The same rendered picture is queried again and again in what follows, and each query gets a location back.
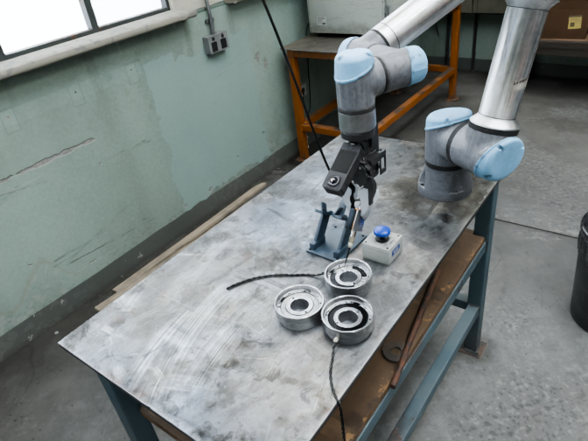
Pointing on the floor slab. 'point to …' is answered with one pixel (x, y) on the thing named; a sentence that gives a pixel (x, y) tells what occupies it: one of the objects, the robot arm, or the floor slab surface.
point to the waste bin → (578, 306)
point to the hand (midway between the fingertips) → (357, 214)
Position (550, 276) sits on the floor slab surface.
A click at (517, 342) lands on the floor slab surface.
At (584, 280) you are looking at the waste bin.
